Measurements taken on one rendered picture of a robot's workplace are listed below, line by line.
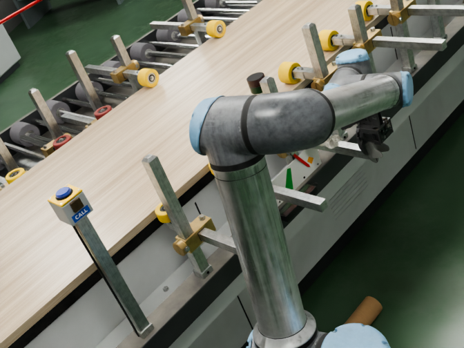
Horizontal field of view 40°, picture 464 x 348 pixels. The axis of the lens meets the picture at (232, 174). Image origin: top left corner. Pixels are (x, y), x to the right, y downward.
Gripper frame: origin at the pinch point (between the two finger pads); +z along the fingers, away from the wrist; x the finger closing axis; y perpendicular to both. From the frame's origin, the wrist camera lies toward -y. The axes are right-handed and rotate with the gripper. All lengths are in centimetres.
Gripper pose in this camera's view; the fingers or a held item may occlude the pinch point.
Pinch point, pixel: (373, 158)
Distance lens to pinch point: 204.8
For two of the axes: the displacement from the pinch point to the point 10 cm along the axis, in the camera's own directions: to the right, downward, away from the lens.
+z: 3.3, 7.9, 5.1
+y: 6.8, 1.7, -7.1
